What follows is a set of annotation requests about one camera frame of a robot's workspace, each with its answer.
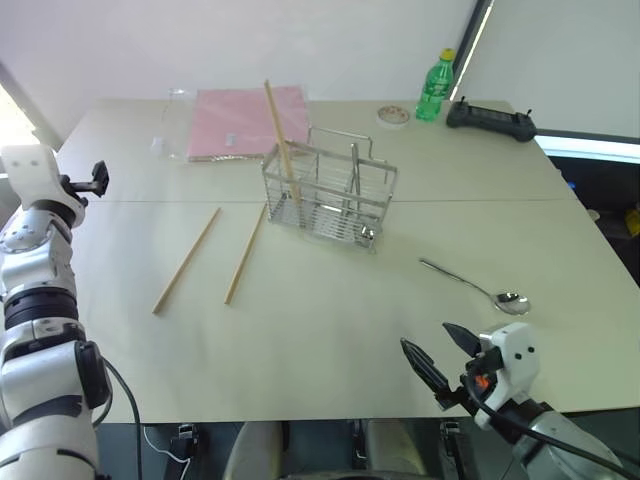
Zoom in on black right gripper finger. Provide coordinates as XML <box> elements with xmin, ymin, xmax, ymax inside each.
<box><xmin>442</xmin><ymin>322</ymin><xmax>485</xmax><ymax>360</ymax></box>
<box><xmin>399</xmin><ymin>338</ymin><xmax>452</xmax><ymax>397</ymax></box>

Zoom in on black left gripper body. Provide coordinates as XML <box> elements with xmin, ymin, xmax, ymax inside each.
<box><xmin>58</xmin><ymin>173</ymin><xmax>99</xmax><ymax>197</ymax></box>

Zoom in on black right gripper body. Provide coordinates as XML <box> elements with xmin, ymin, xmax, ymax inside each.
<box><xmin>433</xmin><ymin>346</ymin><xmax>504</xmax><ymax>415</ymax></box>

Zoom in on silver metal spoon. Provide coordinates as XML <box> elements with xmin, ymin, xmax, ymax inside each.
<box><xmin>418</xmin><ymin>257</ymin><xmax>532</xmax><ymax>316</ymax></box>

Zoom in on black table clamp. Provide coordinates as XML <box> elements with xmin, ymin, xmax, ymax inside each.
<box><xmin>438</xmin><ymin>419</ymin><xmax>467</xmax><ymax>472</ymax></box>
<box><xmin>168</xmin><ymin>422</ymin><xmax>202</xmax><ymax>462</ymax></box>

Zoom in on wooden chopstick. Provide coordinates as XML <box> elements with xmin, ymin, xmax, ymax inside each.
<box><xmin>151</xmin><ymin>207</ymin><xmax>222</xmax><ymax>317</ymax></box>
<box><xmin>223</xmin><ymin>203</ymin><xmax>269</xmax><ymax>307</ymax></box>
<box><xmin>263</xmin><ymin>79</ymin><xmax>305</xmax><ymax>207</ymax></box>

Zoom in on pink paper folder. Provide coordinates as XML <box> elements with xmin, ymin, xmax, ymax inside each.
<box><xmin>186</xmin><ymin>85</ymin><xmax>310</xmax><ymax>164</ymax></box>

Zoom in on black remote controller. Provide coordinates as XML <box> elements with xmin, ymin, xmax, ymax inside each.
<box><xmin>445</xmin><ymin>95</ymin><xmax>539</xmax><ymax>144</ymax></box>

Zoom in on small round patterned dish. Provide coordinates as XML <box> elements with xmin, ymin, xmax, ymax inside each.
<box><xmin>375</xmin><ymin>104</ymin><xmax>412</xmax><ymax>132</ymax></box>

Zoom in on green plastic bottle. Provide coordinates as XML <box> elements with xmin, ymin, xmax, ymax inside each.
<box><xmin>415</xmin><ymin>47</ymin><xmax>457</xmax><ymax>123</ymax></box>

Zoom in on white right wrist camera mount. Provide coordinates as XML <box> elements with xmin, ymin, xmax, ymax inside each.
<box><xmin>473</xmin><ymin>321</ymin><xmax>544</xmax><ymax>432</ymax></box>

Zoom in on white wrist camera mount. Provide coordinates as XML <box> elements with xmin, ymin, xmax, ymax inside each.
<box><xmin>0</xmin><ymin>144</ymin><xmax>90</xmax><ymax>214</ymax></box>
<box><xmin>473</xmin><ymin>321</ymin><xmax>544</xmax><ymax>432</ymax></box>

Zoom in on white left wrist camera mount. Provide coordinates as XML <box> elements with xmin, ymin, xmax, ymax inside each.
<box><xmin>0</xmin><ymin>144</ymin><xmax>90</xmax><ymax>214</ymax></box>

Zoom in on metal wire cutlery rack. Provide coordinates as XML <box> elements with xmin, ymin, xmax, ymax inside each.
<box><xmin>260</xmin><ymin>125</ymin><xmax>400</xmax><ymax>256</ymax></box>

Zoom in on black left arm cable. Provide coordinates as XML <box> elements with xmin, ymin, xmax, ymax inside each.
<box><xmin>92</xmin><ymin>349</ymin><xmax>144</xmax><ymax>437</ymax></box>

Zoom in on white thin cable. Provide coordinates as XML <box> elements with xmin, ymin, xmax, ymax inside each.
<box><xmin>141</xmin><ymin>424</ymin><xmax>192</xmax><ymax>465</ymax></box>

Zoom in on black window frame strip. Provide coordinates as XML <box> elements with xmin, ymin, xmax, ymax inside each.
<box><xmin>448</xmin><ymin>0</ymin><xmax>497</xmax><ymax>103</ymax></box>

